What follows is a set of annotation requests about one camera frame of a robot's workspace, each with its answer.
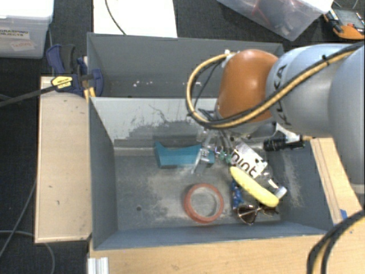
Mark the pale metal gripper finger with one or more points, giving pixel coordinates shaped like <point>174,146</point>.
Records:
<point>210,157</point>
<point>199,162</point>

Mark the teal blue block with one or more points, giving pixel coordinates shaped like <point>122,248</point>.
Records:
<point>176,156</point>

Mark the clear bottle with white label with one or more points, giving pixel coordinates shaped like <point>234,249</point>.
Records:
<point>248,158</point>

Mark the grey metal bin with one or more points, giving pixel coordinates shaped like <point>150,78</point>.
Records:
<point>159,187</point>

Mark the small blue toy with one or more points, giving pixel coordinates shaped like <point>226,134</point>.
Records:
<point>236,196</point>

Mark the yellow banana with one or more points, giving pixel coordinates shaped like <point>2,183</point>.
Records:
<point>253,187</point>

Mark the brown sunglasses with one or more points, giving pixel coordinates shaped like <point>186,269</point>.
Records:
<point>248,215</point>

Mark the pale wood board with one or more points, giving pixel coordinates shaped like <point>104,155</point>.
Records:
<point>62,158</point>

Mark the black cylinder on white bracket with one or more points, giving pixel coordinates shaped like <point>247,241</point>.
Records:
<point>278,144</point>

